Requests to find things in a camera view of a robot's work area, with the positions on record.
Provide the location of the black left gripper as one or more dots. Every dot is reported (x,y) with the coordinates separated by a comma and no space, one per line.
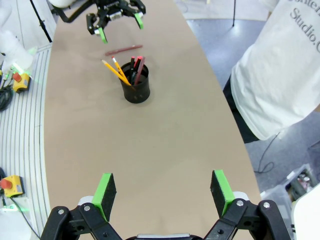
(113,10)

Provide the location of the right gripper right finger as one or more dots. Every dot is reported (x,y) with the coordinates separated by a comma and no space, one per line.
(221,195)

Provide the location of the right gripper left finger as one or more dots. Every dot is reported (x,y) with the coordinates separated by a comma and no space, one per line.
(105,197)

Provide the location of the red and black marker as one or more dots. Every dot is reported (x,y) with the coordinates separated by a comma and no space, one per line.
(135,65)

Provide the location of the yellow pencil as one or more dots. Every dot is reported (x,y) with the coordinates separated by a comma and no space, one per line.
(112,70)
(119,70)

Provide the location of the maroon pen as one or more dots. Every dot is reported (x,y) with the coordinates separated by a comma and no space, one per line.
(141,65)
(123,49)

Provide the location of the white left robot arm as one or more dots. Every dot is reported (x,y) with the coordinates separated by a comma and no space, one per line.
(60,2)

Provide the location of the black mesh pen holder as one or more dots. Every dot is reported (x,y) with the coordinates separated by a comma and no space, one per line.
(136,93)

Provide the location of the clear plastic storage box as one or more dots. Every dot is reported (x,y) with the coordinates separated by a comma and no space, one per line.
(282,190)

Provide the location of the black tripod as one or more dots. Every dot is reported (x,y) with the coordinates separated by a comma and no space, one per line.
(42,25)

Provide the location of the white desk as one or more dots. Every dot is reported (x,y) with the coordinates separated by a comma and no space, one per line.
(308,215)

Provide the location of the yellow emergency stop button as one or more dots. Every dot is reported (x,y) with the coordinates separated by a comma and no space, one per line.
(12,186)
(21,82)

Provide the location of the grey slotted mounting platform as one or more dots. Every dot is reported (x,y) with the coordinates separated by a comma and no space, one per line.
(25,140)

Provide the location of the white rounded machine housing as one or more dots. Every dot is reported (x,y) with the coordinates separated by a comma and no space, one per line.
(13,52)

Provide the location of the black stand pole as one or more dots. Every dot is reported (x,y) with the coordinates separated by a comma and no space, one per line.
(233,12)

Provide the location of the person in white T-shirt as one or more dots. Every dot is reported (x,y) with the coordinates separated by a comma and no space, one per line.
(275,75)

